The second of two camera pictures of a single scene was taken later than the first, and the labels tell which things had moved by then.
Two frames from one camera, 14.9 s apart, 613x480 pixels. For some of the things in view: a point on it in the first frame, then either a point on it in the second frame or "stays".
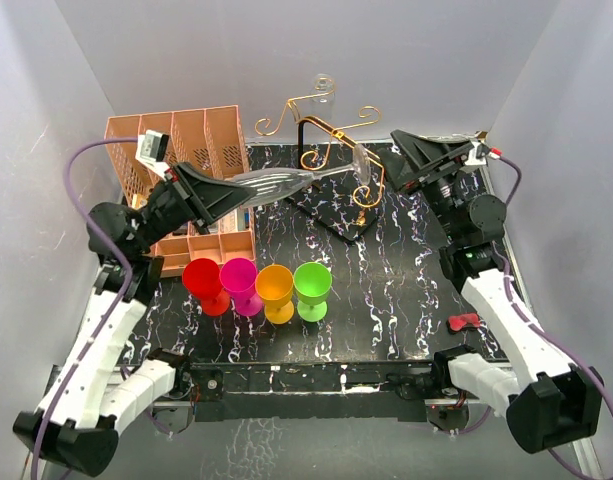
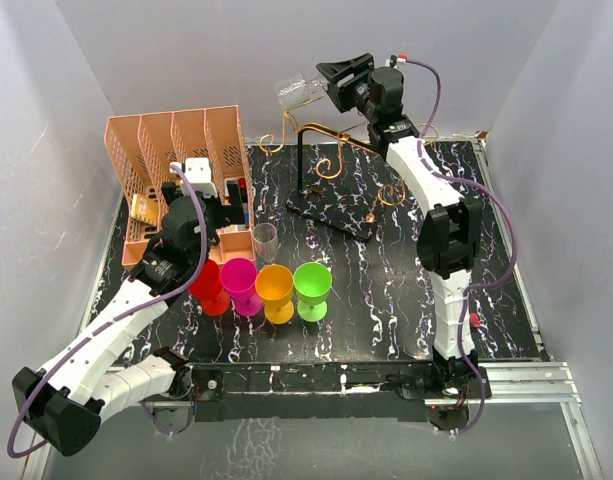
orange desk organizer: (208, 137) stays
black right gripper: (425, 152) → (360, 69)
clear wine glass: (267, 185) → (265, 238)
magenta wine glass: (238, 276) stays
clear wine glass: (324, 83) → (296, 89)
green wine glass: (312, 282) stays
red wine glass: (201, 280) stays
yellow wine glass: (275, 284) stays
